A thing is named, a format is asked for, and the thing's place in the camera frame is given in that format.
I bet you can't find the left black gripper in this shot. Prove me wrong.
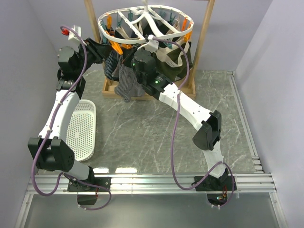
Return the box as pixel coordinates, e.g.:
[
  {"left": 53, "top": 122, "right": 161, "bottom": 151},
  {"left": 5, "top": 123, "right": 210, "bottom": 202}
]
[{"left": 76, "top": 38, "right": 115, "bottom": 76}]

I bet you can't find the white round clip hanger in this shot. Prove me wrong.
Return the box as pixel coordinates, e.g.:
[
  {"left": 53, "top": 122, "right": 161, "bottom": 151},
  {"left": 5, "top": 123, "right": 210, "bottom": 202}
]
[{"left": 97, "top": 0, "right": 194, "bottom": 45}]

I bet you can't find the grey striped boxer underwear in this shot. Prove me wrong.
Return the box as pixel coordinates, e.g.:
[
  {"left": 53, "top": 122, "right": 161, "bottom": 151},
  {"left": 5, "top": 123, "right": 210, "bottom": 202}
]
[{"left": 112, "top": 64, "right": 145, "bottom": 102}]

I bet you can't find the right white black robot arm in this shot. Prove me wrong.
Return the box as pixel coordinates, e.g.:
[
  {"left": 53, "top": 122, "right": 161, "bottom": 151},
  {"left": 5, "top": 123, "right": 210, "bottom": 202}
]
[{"left": 126, "top": 50, "right": 228, "bottom": 190}]

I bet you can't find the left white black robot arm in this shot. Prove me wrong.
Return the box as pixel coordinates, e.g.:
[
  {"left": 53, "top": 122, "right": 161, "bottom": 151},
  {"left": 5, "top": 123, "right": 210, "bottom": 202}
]
[{"left": 28, "top": 38, "right": 112, "bottom": 192}]

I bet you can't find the navy striped hanging underwear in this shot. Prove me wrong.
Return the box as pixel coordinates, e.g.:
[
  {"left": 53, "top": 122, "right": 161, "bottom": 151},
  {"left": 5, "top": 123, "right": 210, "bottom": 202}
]
[{"left": 104, "top": 48, "right": 123, "bottom": 82}]

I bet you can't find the olive green hanging underwear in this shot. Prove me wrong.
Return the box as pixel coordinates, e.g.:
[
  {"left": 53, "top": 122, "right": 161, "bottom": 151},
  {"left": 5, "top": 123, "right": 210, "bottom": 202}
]
[{"left": 152, "top": 42, "right": 187, "bottom": 81}]

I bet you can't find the wooden hanger stand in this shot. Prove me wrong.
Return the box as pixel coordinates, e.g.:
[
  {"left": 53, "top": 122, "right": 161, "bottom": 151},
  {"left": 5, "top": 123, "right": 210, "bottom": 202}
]
[{"left": 83, "top": 0, "right": 216, "bottom": 100}]

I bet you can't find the white perforated plastic basket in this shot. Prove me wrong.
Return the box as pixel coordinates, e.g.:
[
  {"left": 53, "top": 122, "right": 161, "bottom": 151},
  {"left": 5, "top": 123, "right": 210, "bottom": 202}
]
[{"left": 66, "top": 99, "right": 96, "bottom": 162}]

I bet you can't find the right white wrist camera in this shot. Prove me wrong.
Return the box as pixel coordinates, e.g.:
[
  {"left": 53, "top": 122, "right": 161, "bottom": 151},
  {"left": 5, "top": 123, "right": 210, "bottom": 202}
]
[{"left": 137, "top": 35, "right": 159, "bottom": 53}]

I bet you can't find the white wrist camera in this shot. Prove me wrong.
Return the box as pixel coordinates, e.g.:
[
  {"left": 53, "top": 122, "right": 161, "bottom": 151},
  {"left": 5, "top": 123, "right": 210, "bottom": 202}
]
[
  {"left": 137, "top": 35, "right": 159, "bottom": 53},
  {"left": 61, "top": 25, "right": 81, "bottom": 44}
]

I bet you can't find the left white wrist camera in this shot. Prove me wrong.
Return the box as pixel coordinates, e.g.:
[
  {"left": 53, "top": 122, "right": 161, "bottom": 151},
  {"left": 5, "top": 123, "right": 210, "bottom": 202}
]
[{"left": 61, "top": 25, "right": 81, "bottom": 44}]

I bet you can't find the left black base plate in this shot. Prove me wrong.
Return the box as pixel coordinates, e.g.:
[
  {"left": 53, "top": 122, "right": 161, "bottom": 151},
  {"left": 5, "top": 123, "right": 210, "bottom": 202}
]
[{"left": 67, "top": 177, "right": 111, "bottom": 192}]

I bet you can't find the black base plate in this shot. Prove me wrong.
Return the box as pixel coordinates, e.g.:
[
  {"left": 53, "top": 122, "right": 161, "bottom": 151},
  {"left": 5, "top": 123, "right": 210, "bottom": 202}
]
[
  {"left": 195, "top": 175, "right": 232, "bottom": 192},
  {"left": 67, "top": 177, "right": 111, "bottom": 192}
]

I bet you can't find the aluminium mounting rail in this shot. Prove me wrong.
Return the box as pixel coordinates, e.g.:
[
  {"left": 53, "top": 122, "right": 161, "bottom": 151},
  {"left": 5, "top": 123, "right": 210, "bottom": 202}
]
[{"left": 16, "top": 173, "right": 288, "bottom": 228}]

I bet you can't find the black box under rail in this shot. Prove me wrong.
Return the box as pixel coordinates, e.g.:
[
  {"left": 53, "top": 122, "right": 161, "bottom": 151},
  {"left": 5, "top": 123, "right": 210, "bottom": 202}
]
[{"left": 77, "top": 195, "right": 97, "bottom": 206}]

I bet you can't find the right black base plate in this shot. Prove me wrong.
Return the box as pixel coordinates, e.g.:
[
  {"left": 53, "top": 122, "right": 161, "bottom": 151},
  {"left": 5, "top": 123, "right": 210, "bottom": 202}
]
[{"left": 195, "top": 175, "right": 232, "bottom": 192}]

